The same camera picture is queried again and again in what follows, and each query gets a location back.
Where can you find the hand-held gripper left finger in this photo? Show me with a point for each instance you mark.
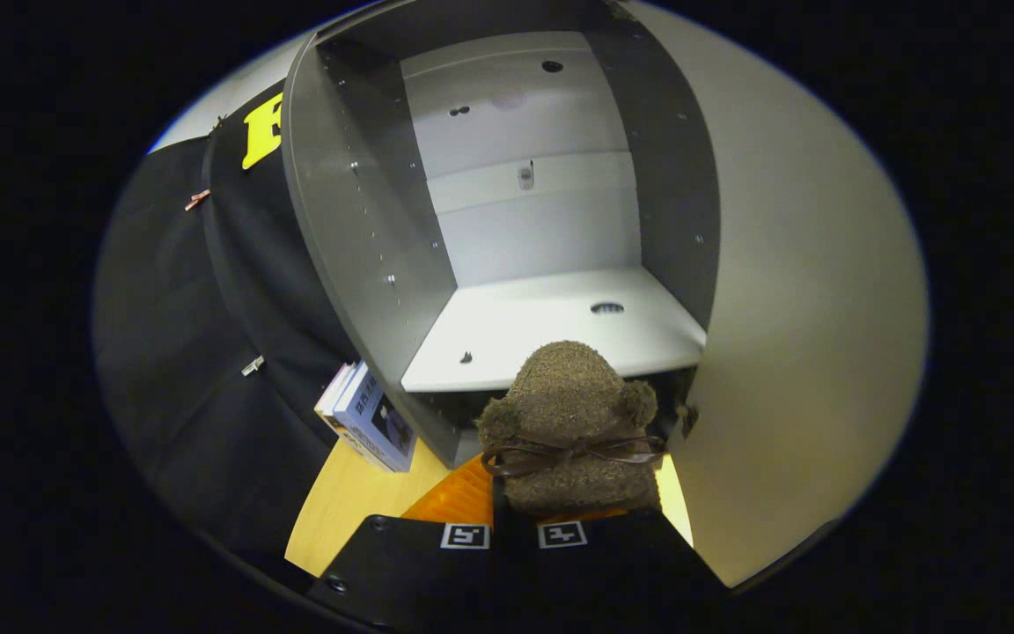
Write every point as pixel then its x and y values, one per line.
pixel 419 572

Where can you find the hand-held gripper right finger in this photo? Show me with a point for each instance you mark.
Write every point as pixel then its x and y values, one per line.
pixel 613 572

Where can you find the brown fuzzy shoe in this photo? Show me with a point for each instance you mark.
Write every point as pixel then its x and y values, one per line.
pixel 569 396

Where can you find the dark grey shoe cabinet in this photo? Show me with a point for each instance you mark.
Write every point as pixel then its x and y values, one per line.
pixel 542 326

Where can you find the blue book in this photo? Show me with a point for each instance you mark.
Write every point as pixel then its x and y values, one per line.
pixel 379 423

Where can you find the white book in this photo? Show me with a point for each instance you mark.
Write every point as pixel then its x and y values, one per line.
pixel 334 401

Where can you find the silver clip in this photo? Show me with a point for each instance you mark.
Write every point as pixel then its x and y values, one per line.
pixel 253 365

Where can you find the black backdrop cloth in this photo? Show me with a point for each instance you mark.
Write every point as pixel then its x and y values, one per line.
pixel 172 352

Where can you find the pink clip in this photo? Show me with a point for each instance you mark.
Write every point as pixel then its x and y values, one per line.
pixel 197 200

